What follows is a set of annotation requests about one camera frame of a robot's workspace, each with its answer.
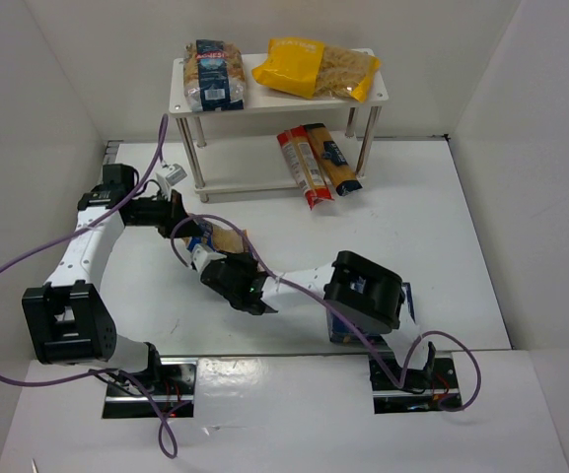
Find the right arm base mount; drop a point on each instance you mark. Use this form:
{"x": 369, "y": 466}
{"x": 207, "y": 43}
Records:
{"x": 421, "y": 393}

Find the red spaghetti pack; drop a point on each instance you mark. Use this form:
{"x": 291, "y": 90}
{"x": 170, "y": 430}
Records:
{"x": 304, "y": 167}

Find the dark blue pasta box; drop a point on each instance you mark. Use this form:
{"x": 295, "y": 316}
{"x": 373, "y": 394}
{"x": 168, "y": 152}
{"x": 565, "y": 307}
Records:
{"x": 339, "y": 334}

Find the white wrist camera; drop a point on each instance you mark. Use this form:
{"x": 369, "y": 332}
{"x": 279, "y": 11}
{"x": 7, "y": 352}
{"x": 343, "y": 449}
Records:
{"x": 202, "y": 255}
{"x": 168, "y": 176}

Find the yellow blue spaghetti pack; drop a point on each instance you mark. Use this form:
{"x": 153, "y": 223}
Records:
{"x": 332, "y": 160}

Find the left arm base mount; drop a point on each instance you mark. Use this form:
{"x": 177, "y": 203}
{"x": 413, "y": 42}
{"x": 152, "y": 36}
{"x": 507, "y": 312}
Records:
{"x": 172, "y": 393}

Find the white two-tier shelf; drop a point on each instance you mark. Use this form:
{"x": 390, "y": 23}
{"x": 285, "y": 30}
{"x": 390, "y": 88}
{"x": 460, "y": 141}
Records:
{"x": 252, "y": 160}

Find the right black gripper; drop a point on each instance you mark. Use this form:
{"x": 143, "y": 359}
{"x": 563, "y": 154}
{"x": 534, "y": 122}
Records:
{"x": 217, "y": 272}

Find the orange blue orecchiette bag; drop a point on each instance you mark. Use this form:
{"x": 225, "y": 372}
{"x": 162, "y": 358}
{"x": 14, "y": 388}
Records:
{"x": 216, "y": 238}

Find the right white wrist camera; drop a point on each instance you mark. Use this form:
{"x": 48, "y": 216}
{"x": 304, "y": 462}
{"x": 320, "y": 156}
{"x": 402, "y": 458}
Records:
{"x": 202, "y": 255}

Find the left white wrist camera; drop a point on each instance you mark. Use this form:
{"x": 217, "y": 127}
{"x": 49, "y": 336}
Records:
{"x": 168, "y": 176}

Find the yellow fusilli pasta bag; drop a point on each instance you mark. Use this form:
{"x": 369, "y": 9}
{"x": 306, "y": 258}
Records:
{"x": 313, "y": 69}

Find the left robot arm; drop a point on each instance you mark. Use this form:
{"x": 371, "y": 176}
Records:
{"x": 68, "y": 322}

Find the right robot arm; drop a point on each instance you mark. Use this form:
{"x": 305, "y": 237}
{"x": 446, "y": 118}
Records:
{"x": 370, "y": 297}

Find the blue clear pasta bag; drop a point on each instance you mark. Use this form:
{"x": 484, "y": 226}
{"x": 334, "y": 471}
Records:
{"x": 213, "y": 76}

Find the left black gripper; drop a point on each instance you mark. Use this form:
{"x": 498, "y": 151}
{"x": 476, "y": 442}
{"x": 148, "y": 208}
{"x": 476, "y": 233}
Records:
{"x": 172, "y": 215}

